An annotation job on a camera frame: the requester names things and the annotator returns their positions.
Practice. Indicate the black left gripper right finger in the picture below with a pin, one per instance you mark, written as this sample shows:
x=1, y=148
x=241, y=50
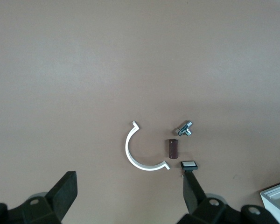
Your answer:
x=196, y=200

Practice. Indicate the dark brown cylinder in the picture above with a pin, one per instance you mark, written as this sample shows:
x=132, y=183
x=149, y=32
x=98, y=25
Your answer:
x=172, y=149

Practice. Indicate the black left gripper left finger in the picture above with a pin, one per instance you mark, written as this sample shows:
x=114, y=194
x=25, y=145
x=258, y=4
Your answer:
x=60, y=193

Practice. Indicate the white semicircular plastic clamp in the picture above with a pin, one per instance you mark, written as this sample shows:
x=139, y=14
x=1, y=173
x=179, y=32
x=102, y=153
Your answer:
x=127, y=147

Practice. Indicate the chrome metal tee fitting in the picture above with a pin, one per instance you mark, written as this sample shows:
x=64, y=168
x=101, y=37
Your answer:
x=183, y=128

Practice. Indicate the white rectangular push button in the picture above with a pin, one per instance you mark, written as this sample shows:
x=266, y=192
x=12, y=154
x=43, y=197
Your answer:
x=189, y=164

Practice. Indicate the brown paper table cover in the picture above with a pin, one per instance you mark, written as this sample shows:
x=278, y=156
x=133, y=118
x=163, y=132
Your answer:
x=84, y=70

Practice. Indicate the white drawer cabinet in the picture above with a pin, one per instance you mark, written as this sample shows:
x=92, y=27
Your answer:
x=277, y=200

